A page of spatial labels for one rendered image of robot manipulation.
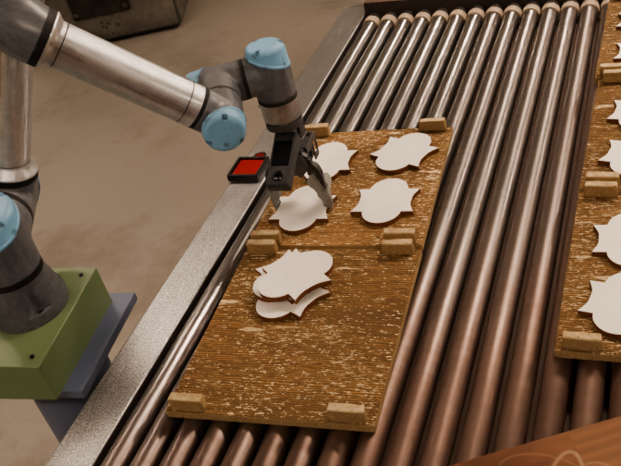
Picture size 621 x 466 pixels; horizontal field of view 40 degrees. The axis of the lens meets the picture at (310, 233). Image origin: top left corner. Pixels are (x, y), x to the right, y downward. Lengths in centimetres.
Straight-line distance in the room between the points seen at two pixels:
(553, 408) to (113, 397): 72
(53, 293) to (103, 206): 223
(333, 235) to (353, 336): 29
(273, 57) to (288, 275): 39
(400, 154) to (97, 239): 207
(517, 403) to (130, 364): 68
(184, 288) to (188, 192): 209
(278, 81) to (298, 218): 29
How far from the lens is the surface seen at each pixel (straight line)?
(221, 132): 146
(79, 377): 168
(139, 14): 545
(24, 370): 163
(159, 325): 163
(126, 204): 384
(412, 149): 185
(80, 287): 173
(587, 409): 132
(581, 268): 151
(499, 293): 150
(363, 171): 183
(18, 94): 161
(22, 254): 163
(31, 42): 141
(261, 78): 158
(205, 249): 177
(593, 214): 162
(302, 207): 174
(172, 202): 373
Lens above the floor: 192
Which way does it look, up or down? 36 degrees down
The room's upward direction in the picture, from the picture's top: 16 degrees counter-clockwise
